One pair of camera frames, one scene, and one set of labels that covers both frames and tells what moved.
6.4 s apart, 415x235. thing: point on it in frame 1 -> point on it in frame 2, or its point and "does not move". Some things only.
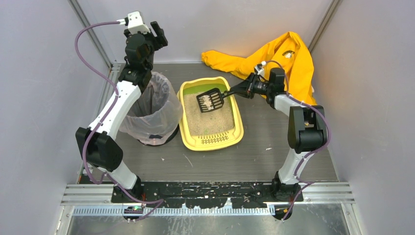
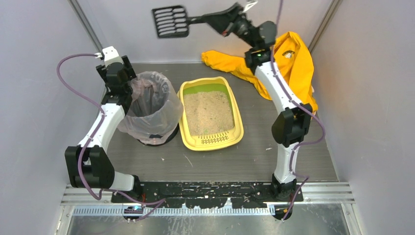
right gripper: x=247 y=86 -> x=227 y=21
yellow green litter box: x=219 y=128 does not move
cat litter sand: x=218 y=121 does not move
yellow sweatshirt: x=288 y=52 does not move
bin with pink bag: x=154 y=115 does not move
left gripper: x=155 y=35 -> x=128 y=67
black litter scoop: x=212 y=99 -> x=173 y=22
